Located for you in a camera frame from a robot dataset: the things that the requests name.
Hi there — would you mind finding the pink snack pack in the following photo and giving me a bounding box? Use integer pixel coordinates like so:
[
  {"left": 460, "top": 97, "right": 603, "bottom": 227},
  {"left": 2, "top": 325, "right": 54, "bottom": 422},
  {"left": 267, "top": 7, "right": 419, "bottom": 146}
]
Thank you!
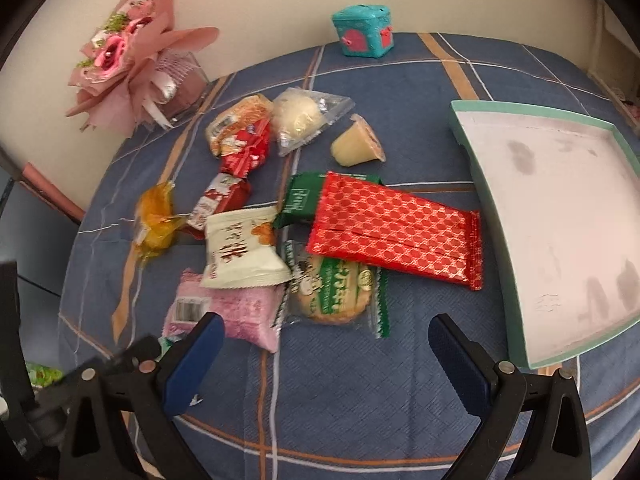
[{"left": 162, "top": 269, "right": 285, "bottom": 353}]

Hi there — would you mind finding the white orange snack pack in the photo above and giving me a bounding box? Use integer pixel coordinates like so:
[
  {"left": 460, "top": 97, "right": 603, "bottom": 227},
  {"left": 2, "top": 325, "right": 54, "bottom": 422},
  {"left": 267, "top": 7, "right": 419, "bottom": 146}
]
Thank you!
[{"left": 201, "top": 206, "right": 292, "bottom": 289}]

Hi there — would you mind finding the yellow transparent snack pack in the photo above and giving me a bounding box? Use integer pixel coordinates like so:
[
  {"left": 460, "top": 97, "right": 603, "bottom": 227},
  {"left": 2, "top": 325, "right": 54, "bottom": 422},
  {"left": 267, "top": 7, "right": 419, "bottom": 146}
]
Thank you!
[{"left": 132, "top": 181, "right": 188, "bottom": 262}]

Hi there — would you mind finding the green rice cracker pack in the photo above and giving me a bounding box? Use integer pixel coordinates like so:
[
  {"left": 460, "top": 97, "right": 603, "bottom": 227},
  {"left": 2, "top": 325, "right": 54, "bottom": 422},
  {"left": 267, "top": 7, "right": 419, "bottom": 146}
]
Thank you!
[{"left": 282, "top": 240, "right": 390, "bottom": 339}]

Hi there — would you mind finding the red white small snack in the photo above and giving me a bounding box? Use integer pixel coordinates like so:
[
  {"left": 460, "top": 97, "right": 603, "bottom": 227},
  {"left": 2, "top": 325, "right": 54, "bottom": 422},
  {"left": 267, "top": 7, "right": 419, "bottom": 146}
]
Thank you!
[{"left": 182, "top": 172, "right": 252, "bottom": 240}]

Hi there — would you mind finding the red patterned snack pack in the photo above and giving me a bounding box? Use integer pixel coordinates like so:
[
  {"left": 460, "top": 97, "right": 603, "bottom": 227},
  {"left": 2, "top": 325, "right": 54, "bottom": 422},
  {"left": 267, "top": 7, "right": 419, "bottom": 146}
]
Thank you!
[{"left": 307, "top": 172, "right": 483, "bottom": 290}]

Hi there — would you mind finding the green wafer snack pack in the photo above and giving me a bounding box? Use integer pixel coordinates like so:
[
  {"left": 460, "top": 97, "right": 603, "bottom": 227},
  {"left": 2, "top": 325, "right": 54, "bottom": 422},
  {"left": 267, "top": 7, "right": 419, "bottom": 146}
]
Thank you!
[{"left": 272, "top": 171, "right": 382, "bottom": 230}]

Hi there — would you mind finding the orange beige snack pack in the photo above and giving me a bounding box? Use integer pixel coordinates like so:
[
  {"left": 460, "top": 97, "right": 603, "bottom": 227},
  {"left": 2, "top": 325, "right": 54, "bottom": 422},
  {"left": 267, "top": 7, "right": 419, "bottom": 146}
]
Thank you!
[{"left": 205, "top": 94, "right": 273, "bottom": 156}]

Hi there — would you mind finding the red candy snack pack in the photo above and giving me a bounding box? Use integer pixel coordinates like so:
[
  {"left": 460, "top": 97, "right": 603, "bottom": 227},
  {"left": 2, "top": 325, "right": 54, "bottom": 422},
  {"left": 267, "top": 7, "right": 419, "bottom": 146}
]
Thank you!
[{"left": 220, "top": 118, "right": 271, "bottom": 179}]

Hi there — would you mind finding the beige jelly cup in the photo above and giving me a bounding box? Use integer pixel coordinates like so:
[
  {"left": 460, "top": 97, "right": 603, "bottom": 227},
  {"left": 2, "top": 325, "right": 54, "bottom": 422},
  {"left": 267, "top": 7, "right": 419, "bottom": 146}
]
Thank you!
[{"left": 330, "top": 114, "right": 386, "bottom": 167}]

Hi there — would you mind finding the clear white bun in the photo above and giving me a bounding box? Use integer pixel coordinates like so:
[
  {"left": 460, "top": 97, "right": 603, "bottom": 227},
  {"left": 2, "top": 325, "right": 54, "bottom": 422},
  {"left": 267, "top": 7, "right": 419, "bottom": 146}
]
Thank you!
[{"left": 270, "top": 88, "right": 355, "bottom": 157}]

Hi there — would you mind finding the green rimmed white tray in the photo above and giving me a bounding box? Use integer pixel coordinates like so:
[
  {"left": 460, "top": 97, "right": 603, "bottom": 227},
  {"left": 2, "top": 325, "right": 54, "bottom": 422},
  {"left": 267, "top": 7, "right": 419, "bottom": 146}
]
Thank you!
[{"left": 450, "top": 100, "right": 639, "bottom": 368}]

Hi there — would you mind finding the blue plaid tablecloth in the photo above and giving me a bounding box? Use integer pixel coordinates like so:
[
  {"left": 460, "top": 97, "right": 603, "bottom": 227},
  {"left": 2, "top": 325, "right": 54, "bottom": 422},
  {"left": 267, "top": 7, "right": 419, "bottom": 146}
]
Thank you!
[{"left": 58, "top": 32, "right": 638, "bottom": 479}]

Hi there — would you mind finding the pink flower bouquet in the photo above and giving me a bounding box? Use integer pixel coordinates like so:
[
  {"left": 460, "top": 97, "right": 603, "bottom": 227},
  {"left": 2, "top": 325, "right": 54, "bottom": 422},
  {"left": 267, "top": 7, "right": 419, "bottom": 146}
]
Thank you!
[{"left": 65, "top": 0, "right": 219, "bottom": 138}]

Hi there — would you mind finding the teal pink small box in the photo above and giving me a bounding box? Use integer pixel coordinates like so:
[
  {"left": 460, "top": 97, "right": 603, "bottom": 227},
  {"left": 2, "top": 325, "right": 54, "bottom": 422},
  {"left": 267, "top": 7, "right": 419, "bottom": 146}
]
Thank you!
[{"left": 332, "top": 4, "right": 394, "bottom": 58}]

